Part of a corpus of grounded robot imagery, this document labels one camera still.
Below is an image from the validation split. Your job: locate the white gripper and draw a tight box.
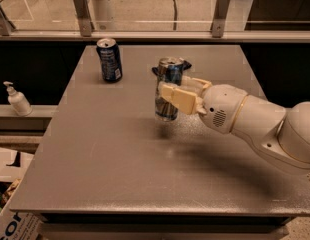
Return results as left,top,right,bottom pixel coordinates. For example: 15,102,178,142
159,76,248,134

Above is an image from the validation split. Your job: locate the red bull can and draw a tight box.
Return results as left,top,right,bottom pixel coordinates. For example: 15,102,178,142
155,57,183,122

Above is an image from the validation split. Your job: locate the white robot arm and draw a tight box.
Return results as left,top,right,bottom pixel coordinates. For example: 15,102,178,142
158,76,310,174

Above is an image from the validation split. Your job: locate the dark blue soda can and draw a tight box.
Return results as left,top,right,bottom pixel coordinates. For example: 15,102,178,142
96,38,123,82

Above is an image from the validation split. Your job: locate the dark snack bar wrapper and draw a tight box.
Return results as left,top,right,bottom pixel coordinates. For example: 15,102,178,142
152,60,192,76

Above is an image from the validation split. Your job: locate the white pump bottle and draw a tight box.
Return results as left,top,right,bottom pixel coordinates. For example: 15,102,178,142
3,81,32,116

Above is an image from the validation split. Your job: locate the white cardboard box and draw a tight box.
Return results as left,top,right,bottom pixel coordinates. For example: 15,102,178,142
0,146,43,240

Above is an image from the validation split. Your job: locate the right metal railing bracket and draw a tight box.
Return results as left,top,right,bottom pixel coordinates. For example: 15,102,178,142
211,0,230,38

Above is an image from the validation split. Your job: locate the metal railing bracket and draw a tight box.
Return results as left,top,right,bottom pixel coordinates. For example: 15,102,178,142
73,0,94,37
211,0,230,38

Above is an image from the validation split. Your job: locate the white pipe post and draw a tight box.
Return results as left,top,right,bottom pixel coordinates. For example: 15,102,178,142
92,0,114,31

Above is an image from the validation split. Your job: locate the middle metal railing bracket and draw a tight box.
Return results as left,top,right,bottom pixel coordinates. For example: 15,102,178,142
73,0,94,37

